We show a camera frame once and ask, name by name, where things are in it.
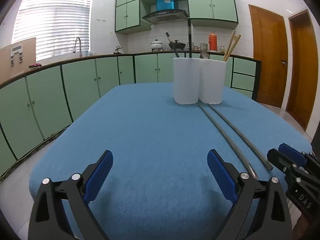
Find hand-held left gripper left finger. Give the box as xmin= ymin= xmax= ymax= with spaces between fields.
xmin=28 ymin=150 xmax=114 ymax=240

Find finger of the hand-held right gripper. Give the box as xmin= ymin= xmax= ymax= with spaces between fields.
xmin=279 ymin=143 xmax=308 ymax=164
xmin=267 ymin=149 xmax=304 ymax=174

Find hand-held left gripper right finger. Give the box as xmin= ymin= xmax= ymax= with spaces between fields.
xmin=207 ymin=149 xmax=293 ymax=240

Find grey metal chopstick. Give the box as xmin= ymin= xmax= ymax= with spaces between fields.
xmin=199 ymin=105 xmax=258 ymax=179
xmin=207 ymin=103 xmax=272 ymax=171

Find white plastic utensil holder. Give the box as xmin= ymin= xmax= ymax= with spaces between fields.
xmin=173 ymin=57 xmax=227 ymax=105

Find bamboo chopstick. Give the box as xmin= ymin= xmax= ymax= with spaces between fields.
xmin=223 ymin=30 xmax=237 ymax=62
xmin=225 ymin=34 xmax=242 ymax=62

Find black plastic spoon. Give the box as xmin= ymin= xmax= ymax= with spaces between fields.
xmin=165 ymin=32 xmax=180 ymax=58

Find blue tablecloth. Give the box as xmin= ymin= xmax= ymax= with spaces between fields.
xmin=29 ymin=82 xmax=314 ymax=240

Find wooden door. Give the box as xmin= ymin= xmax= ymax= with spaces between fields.
xmin=248 ymin=4 xmax=288 ymax=108
xmin=285 ymin=9 xmax=320 ymax=132

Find green base cabinets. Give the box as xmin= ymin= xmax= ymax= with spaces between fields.
xmin=0 ymin=52 xmax=262 ymax=180

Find chrome faucet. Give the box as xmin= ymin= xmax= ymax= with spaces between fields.
xmin=73 ymin=37 xmax=83 ymax=58

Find red thermos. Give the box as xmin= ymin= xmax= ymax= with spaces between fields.
xmin=209 ymin=31 xmax=217 ymax=52

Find black wok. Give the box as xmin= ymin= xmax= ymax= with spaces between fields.
xmin=169 ymin=40 xmax=187 ymax=50

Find cardboard box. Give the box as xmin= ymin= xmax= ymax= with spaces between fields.
xmin=0 ymin=37 xmax=37 ymax=82

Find white cooking pot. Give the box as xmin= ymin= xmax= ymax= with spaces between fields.
xmin=150 ymin=39 xmax=164 ymax=51

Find white window blind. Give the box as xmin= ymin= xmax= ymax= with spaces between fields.
xmin=12 ymin=0 xmax=94 ymax=60

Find range hood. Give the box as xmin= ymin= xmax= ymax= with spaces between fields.
xmin=142 ymin=9 xmax=189 ymax=25

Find blue box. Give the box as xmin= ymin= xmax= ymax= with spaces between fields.
xmin=156 ymin=0 xmax=178 ymax=12

